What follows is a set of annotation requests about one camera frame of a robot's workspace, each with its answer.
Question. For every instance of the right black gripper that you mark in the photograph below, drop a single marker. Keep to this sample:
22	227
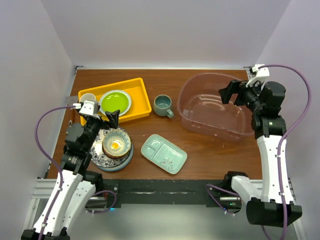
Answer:
236	86

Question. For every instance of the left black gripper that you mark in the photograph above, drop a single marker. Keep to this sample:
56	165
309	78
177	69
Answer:
112	118

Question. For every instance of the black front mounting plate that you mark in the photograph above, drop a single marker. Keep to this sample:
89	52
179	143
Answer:
169	192

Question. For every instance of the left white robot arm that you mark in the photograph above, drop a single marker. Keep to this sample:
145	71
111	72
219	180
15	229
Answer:
75	185

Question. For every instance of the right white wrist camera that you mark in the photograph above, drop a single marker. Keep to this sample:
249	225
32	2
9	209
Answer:
259	73

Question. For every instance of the teal speckled ceramic mug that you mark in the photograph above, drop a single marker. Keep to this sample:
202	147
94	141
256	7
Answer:
162	106

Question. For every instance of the metal scraper wooden handle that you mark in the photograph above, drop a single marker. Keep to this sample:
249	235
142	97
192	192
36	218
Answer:
70	100

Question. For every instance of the red patterned black-rimmed bowl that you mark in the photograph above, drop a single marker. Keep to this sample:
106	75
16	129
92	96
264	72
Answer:
116	150

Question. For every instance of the light-blue bottom plate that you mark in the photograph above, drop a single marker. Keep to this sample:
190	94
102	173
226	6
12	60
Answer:
120	166

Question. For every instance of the green plate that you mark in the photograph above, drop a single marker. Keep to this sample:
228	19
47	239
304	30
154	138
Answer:
114	101

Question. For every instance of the clear pink plastic bin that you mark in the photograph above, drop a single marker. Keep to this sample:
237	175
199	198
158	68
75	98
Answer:
201	109

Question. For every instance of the light-teal divided rectangular dish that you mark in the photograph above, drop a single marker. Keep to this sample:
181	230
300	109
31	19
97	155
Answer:
163	153

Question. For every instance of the yellow plastic tray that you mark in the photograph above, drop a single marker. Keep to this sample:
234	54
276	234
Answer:
135	88

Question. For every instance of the light-blue scalloped plate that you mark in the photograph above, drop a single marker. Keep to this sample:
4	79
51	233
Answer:
120	91

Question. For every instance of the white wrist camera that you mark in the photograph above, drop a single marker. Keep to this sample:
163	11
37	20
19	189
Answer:
259	73
89	108

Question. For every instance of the yellow-blue patterned bowl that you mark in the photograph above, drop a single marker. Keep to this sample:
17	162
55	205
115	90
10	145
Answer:
117	136

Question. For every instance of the white light-blue mug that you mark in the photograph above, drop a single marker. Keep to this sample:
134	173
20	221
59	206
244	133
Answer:
87	97

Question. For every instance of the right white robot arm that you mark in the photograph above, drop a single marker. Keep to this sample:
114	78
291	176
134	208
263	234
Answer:
273	205

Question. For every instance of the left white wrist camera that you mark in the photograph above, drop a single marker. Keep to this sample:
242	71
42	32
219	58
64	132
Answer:
89	108

